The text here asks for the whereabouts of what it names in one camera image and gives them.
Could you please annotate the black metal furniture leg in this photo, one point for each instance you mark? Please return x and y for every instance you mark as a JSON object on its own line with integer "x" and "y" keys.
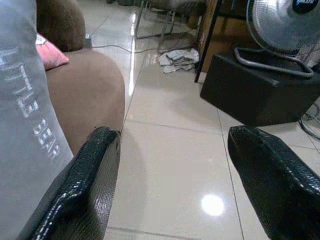
{"x": 208, "y": 42}

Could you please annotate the brown wooden cabinet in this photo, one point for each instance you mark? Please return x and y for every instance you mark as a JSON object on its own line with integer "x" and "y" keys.
{"x": 225, "y": 37}

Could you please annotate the black rectangular box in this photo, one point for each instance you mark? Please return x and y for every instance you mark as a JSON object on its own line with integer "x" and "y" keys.
{"x": 250, "y": 95}

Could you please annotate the silver fan with tube stand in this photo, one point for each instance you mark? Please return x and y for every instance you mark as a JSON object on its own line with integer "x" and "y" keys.
{"x": 272, "y": 25}

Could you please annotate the grey pillow with white lettering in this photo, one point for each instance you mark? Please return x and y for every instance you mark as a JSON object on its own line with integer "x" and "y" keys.
{"x": 20, "y": 100}

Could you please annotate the brown round velvet sofa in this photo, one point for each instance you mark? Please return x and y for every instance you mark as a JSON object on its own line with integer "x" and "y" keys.
{"x": 87, "y": 95}

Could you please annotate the pink pillow with cartoon print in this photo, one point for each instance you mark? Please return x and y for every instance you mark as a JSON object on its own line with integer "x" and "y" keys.
{"x": 51, "y": 56}

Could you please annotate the metal chair frame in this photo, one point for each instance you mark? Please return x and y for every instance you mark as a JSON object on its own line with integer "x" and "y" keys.
{"x": 138, "y": 30}

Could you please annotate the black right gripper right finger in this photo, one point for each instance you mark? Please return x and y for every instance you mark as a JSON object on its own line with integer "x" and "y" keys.
{"x": 280, "y": 190}

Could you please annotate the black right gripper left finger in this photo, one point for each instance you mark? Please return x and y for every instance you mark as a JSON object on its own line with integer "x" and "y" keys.
{"x": 82, "y": 190}

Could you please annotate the crumpled white newspaper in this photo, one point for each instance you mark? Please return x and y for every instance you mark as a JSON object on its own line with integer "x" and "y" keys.
{"x": 178, "y": 60}

